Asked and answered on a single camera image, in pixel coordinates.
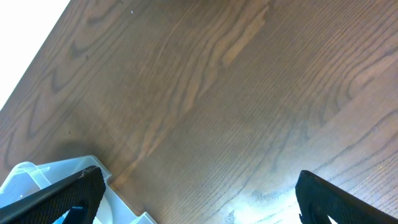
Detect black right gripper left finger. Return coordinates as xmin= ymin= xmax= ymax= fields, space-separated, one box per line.
xmin=1 ymin=166 xmax=106 ymax=224

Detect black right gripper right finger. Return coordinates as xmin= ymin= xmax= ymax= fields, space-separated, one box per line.
xmin=295 ymin=170 xmax=397 ymax=224

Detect clear plastic storage container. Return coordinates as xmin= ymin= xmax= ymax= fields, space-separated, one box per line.
xmin=1 ymin=156 xmax=156 ymax=224

